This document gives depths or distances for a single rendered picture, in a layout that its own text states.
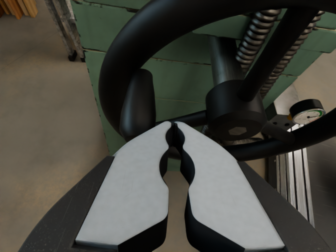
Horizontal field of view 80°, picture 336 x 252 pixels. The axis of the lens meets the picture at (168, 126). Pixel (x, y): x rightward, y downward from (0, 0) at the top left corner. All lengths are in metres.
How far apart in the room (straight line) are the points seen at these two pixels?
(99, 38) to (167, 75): 0.15
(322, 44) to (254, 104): 0.14
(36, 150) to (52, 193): 0.23
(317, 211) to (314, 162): 0.22
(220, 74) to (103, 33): 0.22
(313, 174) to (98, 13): 1.03
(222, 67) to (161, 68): 0.19
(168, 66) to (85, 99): 0.88
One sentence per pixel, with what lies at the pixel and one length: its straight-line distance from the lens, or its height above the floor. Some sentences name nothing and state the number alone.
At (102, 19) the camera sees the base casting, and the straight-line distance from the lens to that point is 0.37.
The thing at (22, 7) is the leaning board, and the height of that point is 0.06.
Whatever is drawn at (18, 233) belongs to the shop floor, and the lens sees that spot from 1.08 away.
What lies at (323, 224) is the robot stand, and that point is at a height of 0.21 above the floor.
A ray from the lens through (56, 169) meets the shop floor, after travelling 1.09.
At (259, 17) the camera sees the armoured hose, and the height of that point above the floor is 0.88.
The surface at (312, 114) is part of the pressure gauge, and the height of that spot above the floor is 0.67.
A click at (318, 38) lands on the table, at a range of 0.31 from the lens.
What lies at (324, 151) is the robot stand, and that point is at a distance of 1.23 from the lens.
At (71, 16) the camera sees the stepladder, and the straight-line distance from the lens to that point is 1.32.
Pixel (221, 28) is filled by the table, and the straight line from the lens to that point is 0.26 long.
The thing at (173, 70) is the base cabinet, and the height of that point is 0.69.
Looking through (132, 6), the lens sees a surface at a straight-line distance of 0.35.
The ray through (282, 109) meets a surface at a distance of 0.57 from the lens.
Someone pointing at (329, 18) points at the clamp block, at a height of 0.88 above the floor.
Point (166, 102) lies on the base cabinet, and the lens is 0.51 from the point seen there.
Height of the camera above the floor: 0.98
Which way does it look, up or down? 59 degrees down
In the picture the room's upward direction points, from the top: 18 degrees clockwise
